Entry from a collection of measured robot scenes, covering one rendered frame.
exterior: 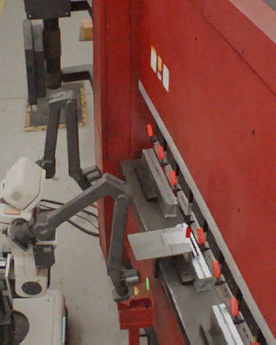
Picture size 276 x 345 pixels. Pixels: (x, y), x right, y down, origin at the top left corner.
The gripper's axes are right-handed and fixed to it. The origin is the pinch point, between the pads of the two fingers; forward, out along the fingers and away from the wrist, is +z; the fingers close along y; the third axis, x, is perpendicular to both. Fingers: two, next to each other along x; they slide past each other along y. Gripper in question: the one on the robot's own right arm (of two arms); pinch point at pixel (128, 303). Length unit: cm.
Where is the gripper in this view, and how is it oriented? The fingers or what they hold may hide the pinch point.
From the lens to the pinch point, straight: 280.6
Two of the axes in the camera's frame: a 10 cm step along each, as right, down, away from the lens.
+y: 9.6, -2.7, -0.3
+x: -1.3, -5.8, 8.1
